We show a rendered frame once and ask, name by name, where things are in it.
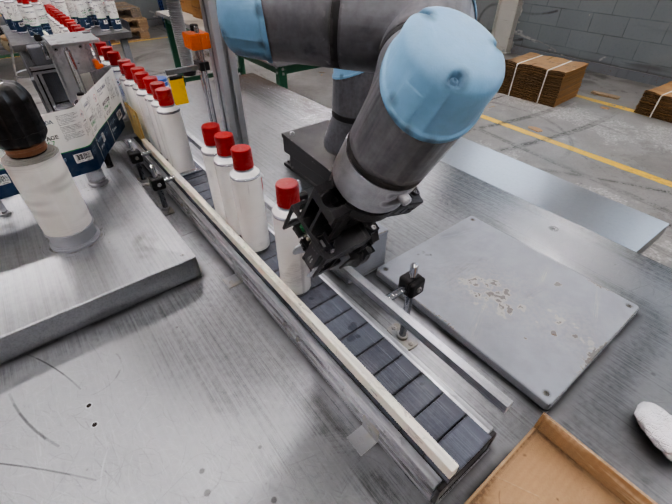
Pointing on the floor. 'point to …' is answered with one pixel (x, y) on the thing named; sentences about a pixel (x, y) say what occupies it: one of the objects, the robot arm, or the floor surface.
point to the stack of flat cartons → (542, 78)
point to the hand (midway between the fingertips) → (326, 257)
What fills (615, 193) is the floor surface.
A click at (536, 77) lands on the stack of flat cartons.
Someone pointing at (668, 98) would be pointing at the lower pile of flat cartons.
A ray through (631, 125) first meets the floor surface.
